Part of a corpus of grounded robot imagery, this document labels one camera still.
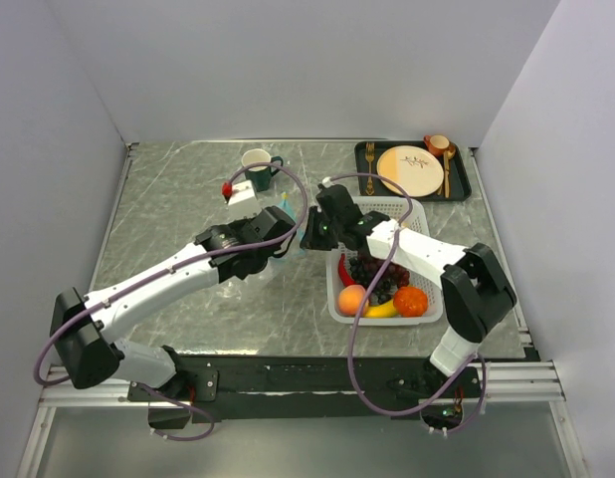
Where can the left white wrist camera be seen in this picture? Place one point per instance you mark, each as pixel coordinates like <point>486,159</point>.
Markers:
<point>241,199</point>

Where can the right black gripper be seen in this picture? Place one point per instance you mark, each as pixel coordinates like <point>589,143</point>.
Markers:
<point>310,237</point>

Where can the gold spoon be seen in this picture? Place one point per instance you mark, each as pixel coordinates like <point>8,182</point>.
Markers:
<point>448,155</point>

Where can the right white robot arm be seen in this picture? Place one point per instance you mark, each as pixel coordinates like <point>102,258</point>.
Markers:
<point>476,291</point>

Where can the clear zip top bag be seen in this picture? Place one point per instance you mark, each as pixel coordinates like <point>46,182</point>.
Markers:
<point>254,283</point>

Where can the white plastic basket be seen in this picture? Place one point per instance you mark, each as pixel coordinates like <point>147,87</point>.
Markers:
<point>395,208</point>

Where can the beige round plate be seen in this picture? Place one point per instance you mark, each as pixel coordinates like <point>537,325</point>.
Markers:
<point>416,170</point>

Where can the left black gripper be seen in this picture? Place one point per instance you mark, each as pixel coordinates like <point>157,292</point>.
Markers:
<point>239,224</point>

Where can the peach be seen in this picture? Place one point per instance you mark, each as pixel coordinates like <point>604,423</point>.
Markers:
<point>350,300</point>

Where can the banana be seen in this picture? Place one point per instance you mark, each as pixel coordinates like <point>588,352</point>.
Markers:
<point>382,311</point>

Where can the green mug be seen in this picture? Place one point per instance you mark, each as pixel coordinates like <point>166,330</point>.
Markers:
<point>262,175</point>

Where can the black base beam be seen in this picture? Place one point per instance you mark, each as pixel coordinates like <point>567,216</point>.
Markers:
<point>223,387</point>

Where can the gold fork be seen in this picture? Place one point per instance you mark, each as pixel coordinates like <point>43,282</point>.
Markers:
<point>369,157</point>

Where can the small orange cup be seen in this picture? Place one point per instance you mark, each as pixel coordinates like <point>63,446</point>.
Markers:
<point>436,144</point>

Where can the red chili pepper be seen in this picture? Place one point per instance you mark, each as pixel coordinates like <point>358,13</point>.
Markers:
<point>343,274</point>

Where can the black grape bunch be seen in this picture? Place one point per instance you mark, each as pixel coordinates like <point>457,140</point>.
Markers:
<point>369,284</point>

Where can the orange tangerine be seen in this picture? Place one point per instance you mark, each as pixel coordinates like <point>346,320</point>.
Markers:
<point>410,302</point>

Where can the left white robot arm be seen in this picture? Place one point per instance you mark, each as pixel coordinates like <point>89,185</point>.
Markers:
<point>89,332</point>

